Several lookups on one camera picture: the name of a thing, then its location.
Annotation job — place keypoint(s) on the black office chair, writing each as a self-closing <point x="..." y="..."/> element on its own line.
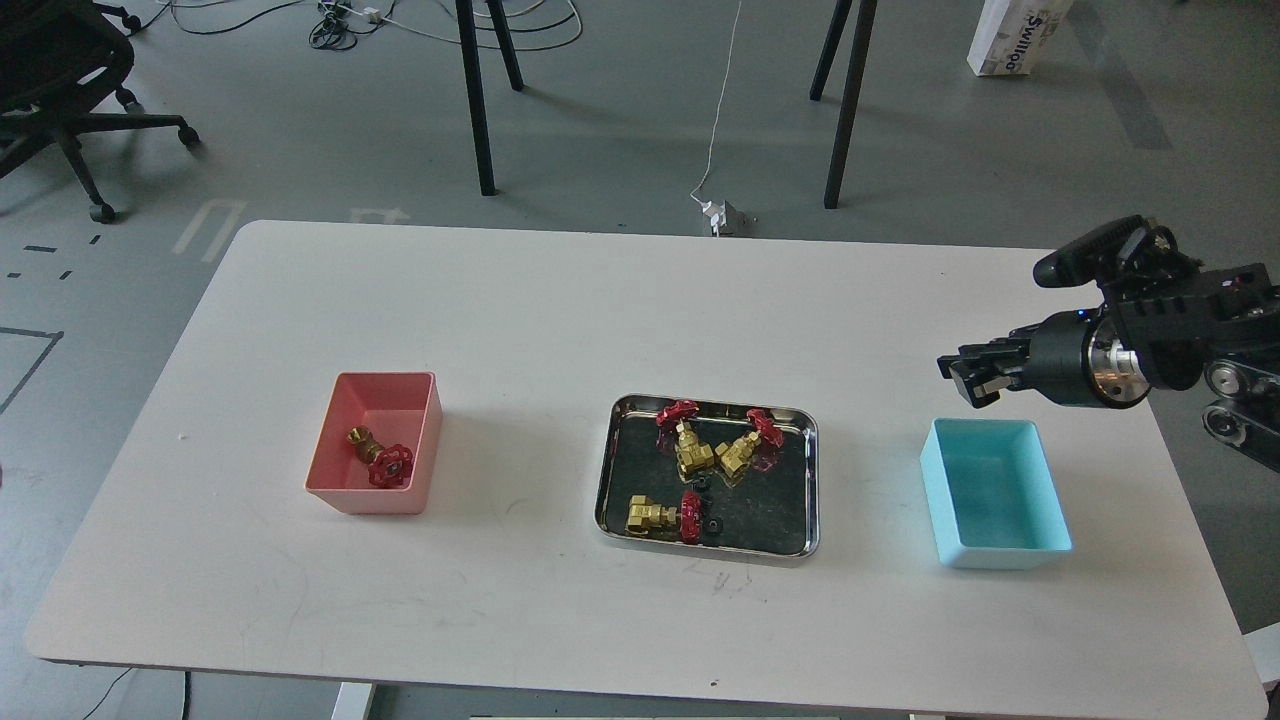
<point x="62" y="76"/>

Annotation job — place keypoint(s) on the stainless steel tray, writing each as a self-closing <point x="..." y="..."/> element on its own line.
<point x="772" y="513"/>

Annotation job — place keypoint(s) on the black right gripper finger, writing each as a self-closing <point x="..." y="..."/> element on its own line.
<point x="1002" y="356"/>
<point x="981" y="384"/>

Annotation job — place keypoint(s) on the white power adapter plug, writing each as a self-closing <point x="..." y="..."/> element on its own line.
<point x="724" y="219"/>

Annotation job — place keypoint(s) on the white object at edge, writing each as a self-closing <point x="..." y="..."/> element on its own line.
<point x="1263" y="644"/>

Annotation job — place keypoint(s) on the white cardboard box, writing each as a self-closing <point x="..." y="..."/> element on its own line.
<point x="1010" y="36"/>

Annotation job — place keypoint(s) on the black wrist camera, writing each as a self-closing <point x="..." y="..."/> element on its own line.
<point x="1130" y="253"/>

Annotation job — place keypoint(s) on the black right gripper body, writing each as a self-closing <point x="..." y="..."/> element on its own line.
<point x="1076" y="359"/>

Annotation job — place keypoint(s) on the white table leg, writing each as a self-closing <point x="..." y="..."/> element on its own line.
<point x="353" y="701"/>

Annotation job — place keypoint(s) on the brass valve red handwheel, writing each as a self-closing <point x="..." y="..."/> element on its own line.
<point x="646" y="517"/>
<point x="735" y="458"/>
<point x="691" y="454"/>
<point x="388" y="467"/>

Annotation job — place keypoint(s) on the pink plastic box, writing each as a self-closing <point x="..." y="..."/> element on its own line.
<point x="400" y="408"/>

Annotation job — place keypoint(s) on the light blue plastic box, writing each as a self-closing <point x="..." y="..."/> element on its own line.
<point x="991" y="496"/>

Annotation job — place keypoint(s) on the black table leg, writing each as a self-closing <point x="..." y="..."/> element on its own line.
<point x="475" y="96"/>
<point x="506" y="44"/>
<point x="835" y="30"/>
<point x="863" y="31"/>

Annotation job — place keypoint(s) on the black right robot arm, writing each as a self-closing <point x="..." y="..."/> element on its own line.
<point x="1159" y="329"/>

